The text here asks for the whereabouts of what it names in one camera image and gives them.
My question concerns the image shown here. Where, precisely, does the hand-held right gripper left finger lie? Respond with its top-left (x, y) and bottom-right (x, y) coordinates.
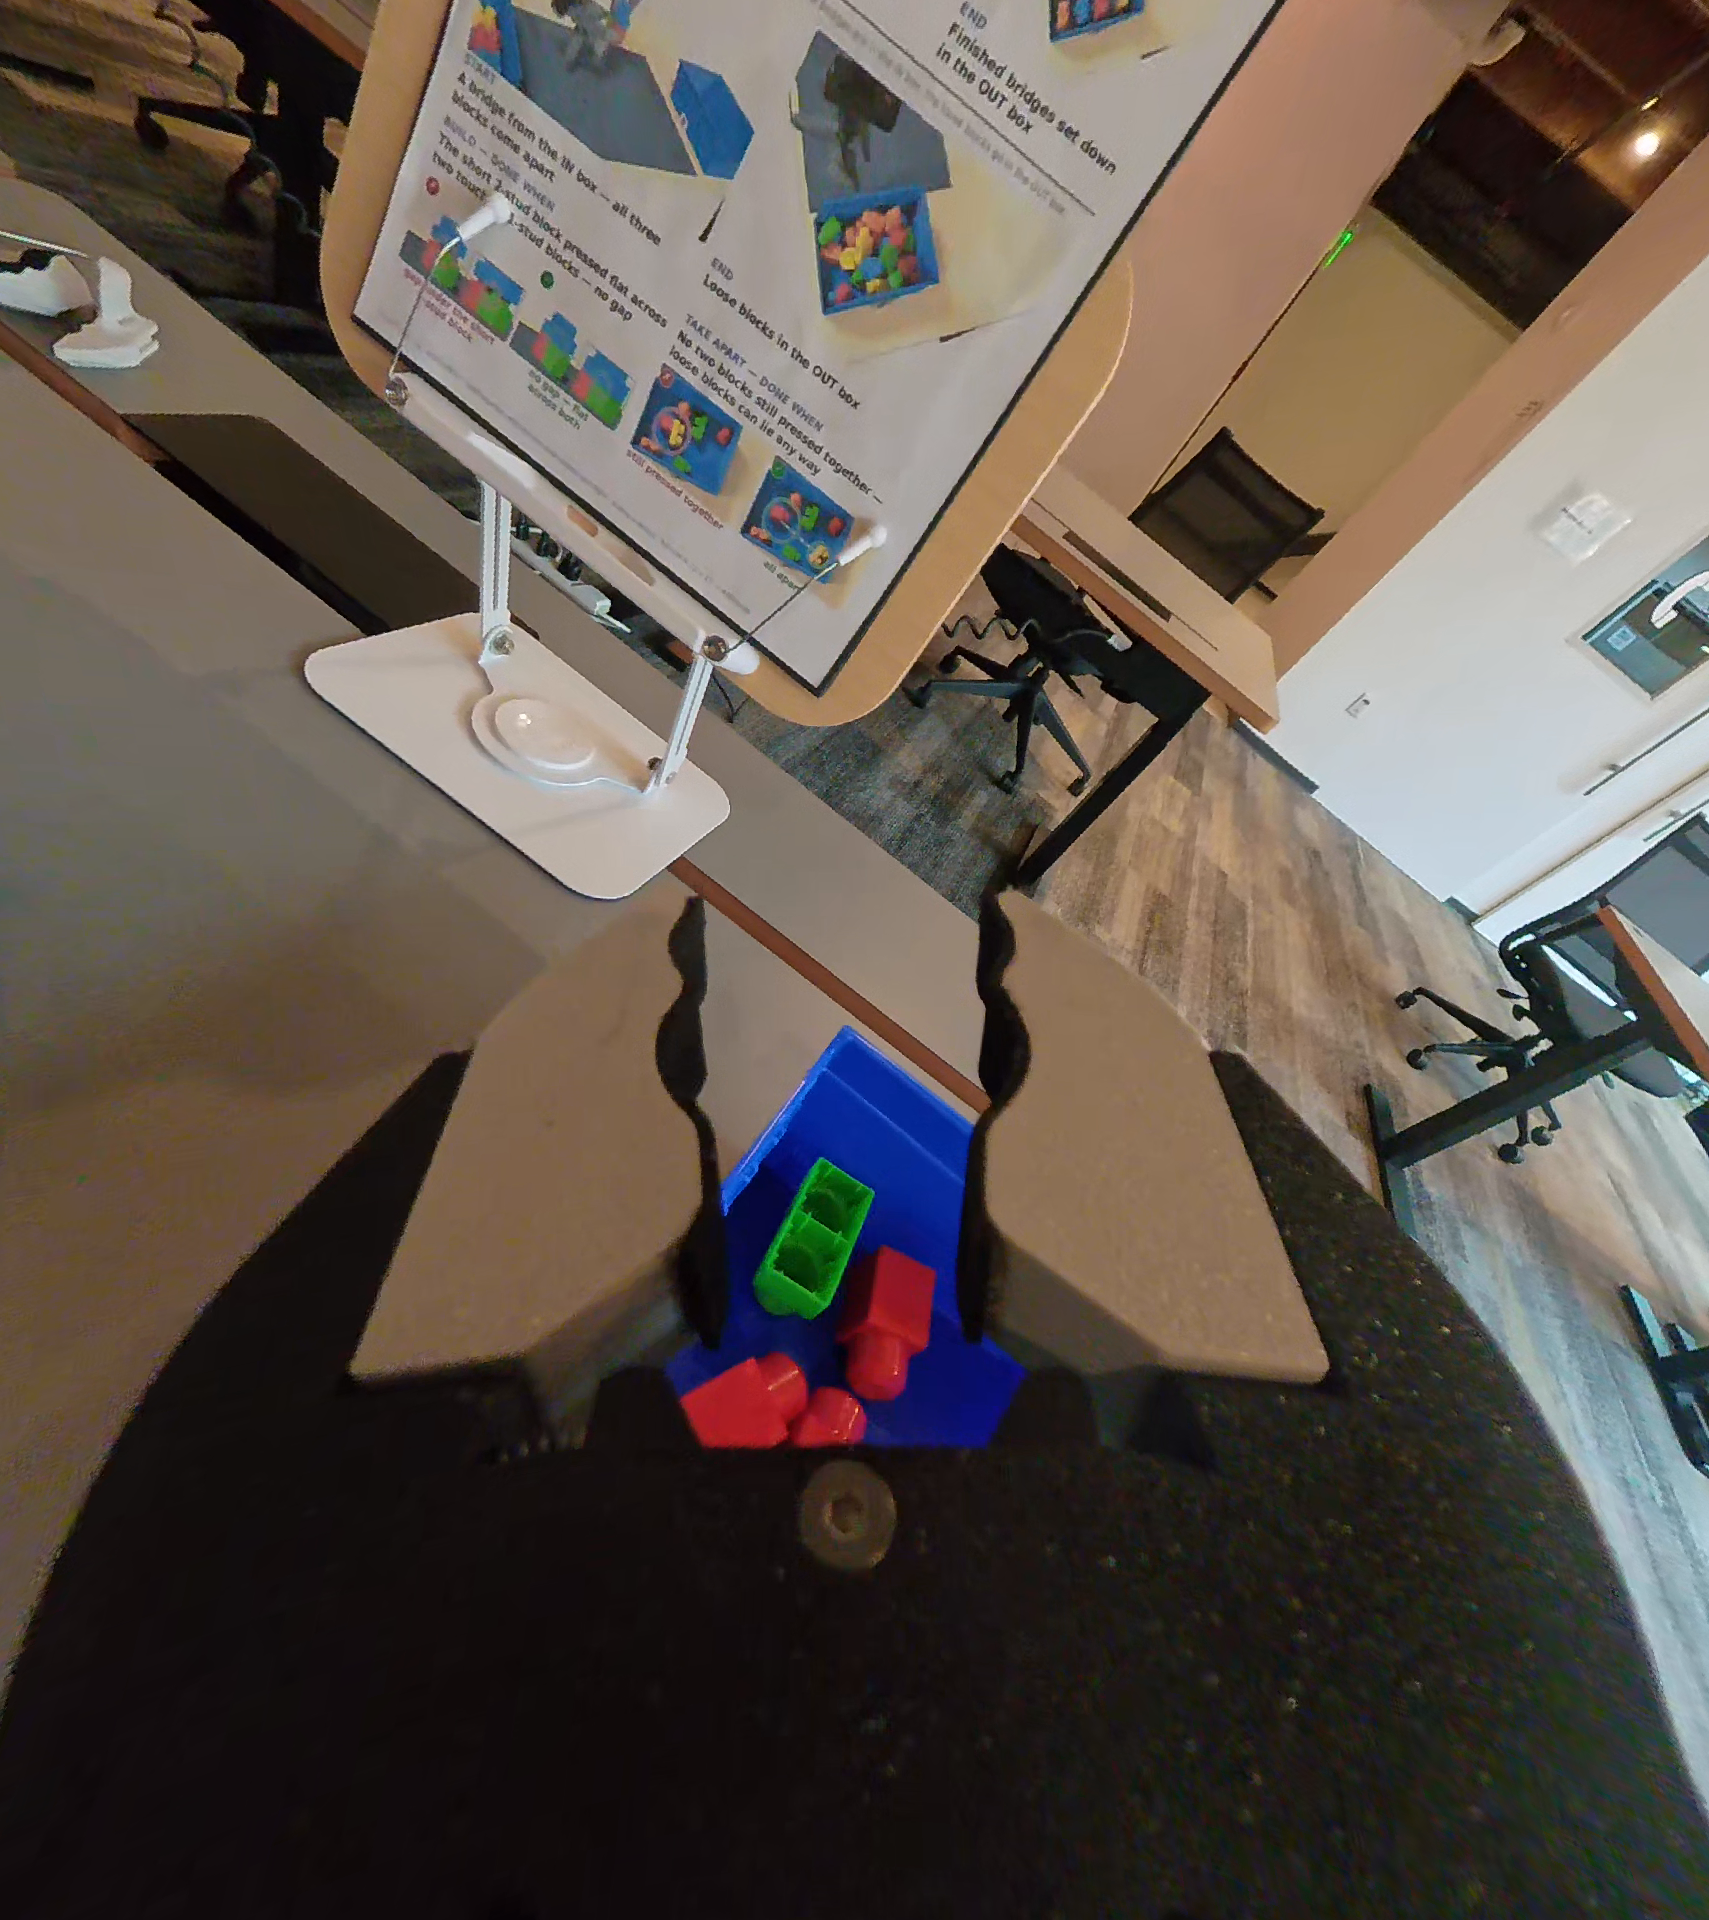
top-left (350, 892), bottom-right (733, 1399)

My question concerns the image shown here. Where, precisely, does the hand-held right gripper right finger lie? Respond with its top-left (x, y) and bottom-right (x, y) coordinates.
top-left (962, 892), bottom-right (1332, 1388)

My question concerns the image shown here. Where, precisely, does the blue plastic storage bin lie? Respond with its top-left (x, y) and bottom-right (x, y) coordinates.
top-left (669, 1027), bottom-right (1033, 1454)

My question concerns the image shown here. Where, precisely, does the green two-stud mega block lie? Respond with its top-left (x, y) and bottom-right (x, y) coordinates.
top-left (753, 1156), bottom-right (880, 1327)

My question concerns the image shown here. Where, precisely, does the black office chair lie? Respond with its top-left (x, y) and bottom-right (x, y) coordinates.
top-left (1365, 814), bottom-right (1709, 1179)
top-left (907, 544), bottom-right (1127, 800)
top-left (1128, 424), bottom-right (1332, 606)

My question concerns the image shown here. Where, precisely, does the printed instruction sheet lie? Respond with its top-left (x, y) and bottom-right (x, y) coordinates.
top-left (350, 0), bottom-right (1283, 692)

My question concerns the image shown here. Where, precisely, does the white wall switch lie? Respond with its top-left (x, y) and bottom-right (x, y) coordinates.
top-left (1537, 487), bottom-right (1632, 571)

